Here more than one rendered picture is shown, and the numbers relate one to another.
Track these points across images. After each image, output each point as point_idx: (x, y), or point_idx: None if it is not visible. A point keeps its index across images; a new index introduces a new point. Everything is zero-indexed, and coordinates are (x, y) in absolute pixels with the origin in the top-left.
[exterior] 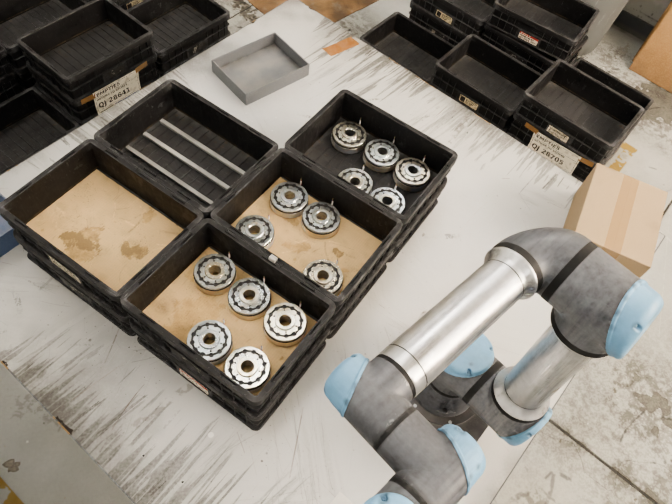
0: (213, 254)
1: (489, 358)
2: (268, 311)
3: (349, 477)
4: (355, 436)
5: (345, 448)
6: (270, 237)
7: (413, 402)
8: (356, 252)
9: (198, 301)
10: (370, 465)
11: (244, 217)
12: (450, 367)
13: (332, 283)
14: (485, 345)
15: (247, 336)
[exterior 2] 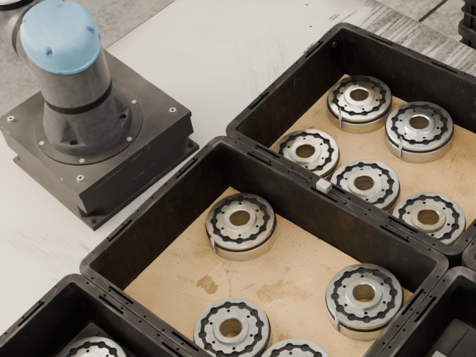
0: None
1: (32, 10)
2: (331, 163)
3: (231, 86)
4: (217, 122)
5: (231, 110)
6: (332, 282)
7: (135, 105)
8: (173, 286)
9: (449, 194)
10: (203, 97)
11: (386, 320)
12: (86, 8)
13: (224, 209)
14: (30, 24)
15: (363, 151)
